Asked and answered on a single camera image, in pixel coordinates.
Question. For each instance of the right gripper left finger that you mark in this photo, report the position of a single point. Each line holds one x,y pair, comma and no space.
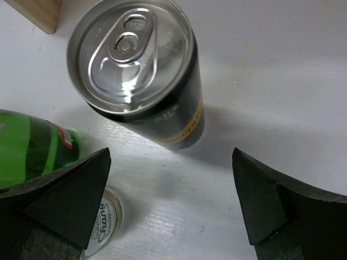
52,216

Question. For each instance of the wooden two-tier shelf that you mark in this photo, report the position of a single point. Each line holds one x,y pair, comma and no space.
44,14

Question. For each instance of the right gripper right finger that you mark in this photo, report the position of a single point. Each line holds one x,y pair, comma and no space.
286,218

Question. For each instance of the green bottle red label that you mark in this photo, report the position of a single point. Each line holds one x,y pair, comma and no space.
32,147

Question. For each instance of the clear soda bottle right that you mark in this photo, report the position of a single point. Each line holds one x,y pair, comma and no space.
107,224

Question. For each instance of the black can on table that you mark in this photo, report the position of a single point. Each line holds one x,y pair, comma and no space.
136,63

